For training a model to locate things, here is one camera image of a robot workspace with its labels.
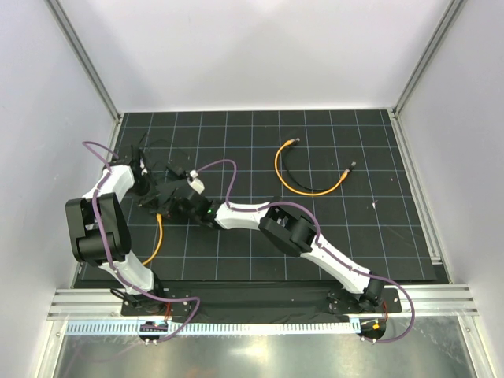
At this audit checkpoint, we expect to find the yellow ethernet cable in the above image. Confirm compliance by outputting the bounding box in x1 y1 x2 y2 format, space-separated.
274 136 352 196
141 213 165 267

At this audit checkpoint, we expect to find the black network switch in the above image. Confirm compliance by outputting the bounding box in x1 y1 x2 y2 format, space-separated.
156 179 190 206

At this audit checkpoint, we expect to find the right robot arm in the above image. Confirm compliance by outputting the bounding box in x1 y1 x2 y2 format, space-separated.
147 180 384 312

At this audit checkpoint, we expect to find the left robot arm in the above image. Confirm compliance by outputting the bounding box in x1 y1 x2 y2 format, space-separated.
65 155 167 315

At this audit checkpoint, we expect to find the black power adapter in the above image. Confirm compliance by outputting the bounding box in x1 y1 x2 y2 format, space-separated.
165 165 187 181

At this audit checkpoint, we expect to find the black grid mat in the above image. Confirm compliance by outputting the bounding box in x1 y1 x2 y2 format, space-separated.
114 109 445 283

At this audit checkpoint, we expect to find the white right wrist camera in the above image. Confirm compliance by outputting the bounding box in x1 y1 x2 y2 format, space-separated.
187 170 205 195

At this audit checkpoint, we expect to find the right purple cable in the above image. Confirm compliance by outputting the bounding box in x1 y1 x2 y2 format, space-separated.
196 158 417 346

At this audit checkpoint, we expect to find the purple cable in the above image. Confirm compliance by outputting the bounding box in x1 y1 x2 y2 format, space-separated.
196 158 417 346
81 140 202 343

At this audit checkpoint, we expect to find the thin black power cord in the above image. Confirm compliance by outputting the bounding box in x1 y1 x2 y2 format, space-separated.
135 132 194 186

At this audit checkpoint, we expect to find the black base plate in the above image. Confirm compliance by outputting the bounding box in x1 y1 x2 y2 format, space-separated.
117 280 402 324

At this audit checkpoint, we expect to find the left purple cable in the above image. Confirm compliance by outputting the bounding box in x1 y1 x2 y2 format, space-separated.
81 140 202 343

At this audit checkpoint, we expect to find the aluminium frame rail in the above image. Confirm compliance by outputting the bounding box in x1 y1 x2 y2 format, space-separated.
46 284 478 321

